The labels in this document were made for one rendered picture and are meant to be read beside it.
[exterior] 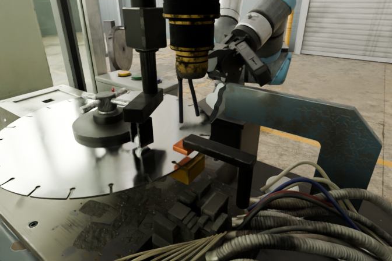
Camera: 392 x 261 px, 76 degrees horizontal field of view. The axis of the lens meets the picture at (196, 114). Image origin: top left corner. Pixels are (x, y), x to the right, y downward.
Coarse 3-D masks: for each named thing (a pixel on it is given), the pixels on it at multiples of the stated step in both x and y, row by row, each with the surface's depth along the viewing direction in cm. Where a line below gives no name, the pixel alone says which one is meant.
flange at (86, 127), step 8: (88, 112) 43; (96, 112) 39; (120, 112) 39; (80, 120) 40; (88, 120) 40; (96, 120) 38; (104, 120) 38; (112, 120) 38; (120, 120) 39; (72, 128) 38; (80, 128) 38; (88, 128) 38; (96, 128) 37; (104, 128) 37; (112, 128) 37; (120, 128) 38; (128, 128) 38; (80, 136) 36; (88, 136) 36; (96, 136) 36; (104, 136) 36; (112, 136) 36; (120, 136) 36; (128, 136) 37
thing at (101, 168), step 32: (128, 96) 53; (32, 128) 40; (64, 128) 40; (160, 128) 40; (192, 128) 40; (0, 160) 32; (32, 160) 32; (64, 160) 32; (96, 160) 32; (128, 160) 32; (160, 160) 32; (32, 192) 27; (64, 192) 27; (96, 192) 27
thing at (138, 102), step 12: (144, 60) 33; (144, 72) 34; (156, 72) 35; (144, 84) 35; (156, 84) 36; (144, 96) 34; (156, 96) 35; (132, 108) 31; (144, 108) 31; (132, 120) 31; (144, 120) 31; (132, 132) 34; (144, 132) 33; (144, 144) 34
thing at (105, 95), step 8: (88, 96) 40; (96, 96) 38; (104, 96) 38; (112, 96) 38; (88, 104) 36; (96, 104) 37; (104, 104) 38; (112, 104) 38; (120, 104) 37; (104, 112) 38; (112, 112) 39
